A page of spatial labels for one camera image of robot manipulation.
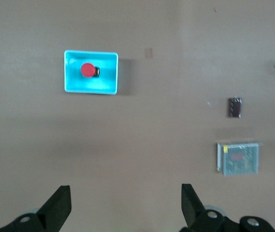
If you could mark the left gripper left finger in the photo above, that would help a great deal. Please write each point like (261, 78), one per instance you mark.
(55, 210)

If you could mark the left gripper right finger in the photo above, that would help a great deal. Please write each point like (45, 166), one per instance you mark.
(193, 212)

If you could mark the red push button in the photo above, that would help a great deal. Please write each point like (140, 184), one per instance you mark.
(87, 70)

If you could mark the metal mesh power supply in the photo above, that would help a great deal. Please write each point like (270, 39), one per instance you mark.
(241, 159)

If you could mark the dark brown cylindrical capacitor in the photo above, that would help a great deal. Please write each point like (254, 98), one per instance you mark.
(234, 107)

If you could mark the cyan plastic bin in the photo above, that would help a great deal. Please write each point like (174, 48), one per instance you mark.
(103, 84)

